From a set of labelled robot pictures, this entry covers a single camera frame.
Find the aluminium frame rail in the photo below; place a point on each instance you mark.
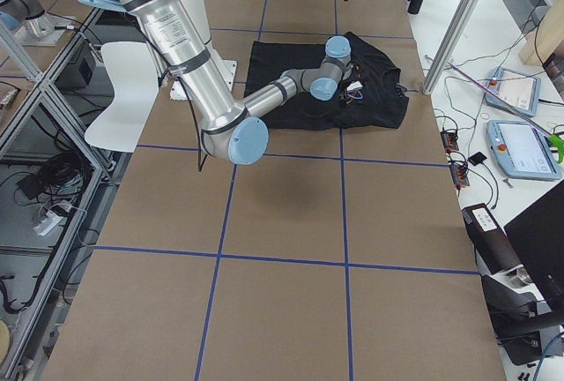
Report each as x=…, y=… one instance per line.
x=55, y=188

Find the black printed t-shirt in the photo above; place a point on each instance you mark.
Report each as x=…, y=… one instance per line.
x=380, y=102

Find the far blue teach pendant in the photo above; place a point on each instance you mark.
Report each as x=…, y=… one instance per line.
x=519, y=90

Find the white plastic chair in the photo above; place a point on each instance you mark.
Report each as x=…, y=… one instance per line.
x=134, y=79

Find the brown paper table cover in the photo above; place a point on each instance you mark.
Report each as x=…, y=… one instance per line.
x=340, y=255

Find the near blue teach pendant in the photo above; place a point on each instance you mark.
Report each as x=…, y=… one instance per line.
x=521, y=151

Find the aluminium frame post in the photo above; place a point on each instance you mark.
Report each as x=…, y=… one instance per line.
x=456, y=27

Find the black monitor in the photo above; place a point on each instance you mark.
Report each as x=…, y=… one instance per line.
x=536, y=235

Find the brown cylinder device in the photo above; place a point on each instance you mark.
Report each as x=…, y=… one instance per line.
x=489, y=239

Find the green handled grabber tool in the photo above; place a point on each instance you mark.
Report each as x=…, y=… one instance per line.
x=554, y=140

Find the blue teach pendant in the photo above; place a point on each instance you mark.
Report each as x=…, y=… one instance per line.
x=519, y=90
x=521, y=151

